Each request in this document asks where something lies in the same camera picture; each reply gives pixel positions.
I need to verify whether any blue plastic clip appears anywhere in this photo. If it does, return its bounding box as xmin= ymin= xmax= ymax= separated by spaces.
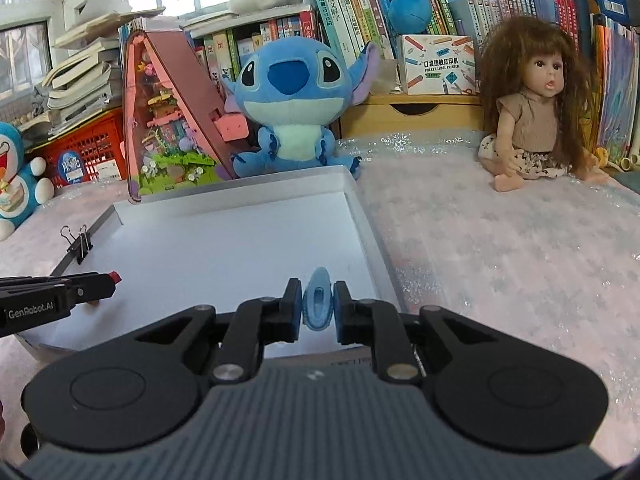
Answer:
xmin=303 ymin=266 xmax=333 ymax=332

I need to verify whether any small black binder clip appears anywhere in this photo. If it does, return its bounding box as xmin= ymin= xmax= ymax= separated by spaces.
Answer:
xmin=60 ymin=224 xmax=93 ymax=264

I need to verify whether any Doraemon plush toy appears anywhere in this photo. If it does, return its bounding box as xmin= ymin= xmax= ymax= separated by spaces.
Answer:
xmin=0 ymin=122 xmax=55 ymax=240

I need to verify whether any grey cardboard tray box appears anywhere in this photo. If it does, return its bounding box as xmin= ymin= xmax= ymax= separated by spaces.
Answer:
xmin=18 ymin=166 xmax=405 ymax=361

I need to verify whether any red plastic crate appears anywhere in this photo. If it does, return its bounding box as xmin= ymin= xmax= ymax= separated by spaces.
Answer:
xmin=25 ymin=107 xmax=127 ymax=188

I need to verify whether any pink triangular miniature house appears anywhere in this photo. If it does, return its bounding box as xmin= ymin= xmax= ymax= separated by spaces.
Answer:
xmin=122 ymin=30 xmax=248 ymax=203

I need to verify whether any stack of books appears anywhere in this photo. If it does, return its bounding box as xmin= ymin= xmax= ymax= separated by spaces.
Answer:
xmin=18 ymin=0 xmax=165 ymax=146

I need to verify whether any brown-haired baby doll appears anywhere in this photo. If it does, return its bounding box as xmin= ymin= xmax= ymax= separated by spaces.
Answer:
xmin=477 ymin=15 xmax=608 ymax=192

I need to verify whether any wooden drawer box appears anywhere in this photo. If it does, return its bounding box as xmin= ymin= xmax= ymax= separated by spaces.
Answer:
xmin=332 ymin=93 xmax=483 ymax=139

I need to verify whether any white label printer box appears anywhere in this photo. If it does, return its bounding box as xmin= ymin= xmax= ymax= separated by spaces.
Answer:
xmin=397 ymin=35 xmax=477 ymax=96

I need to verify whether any blue Stitch plush toy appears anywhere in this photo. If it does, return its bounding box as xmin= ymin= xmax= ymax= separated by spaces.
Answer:
xmin=222 ymin=36 xmax=381 ymax=178

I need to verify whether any row of upright books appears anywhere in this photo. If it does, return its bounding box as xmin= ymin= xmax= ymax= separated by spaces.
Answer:
xmin=188 ymin=0 xmax=640 ymax=172

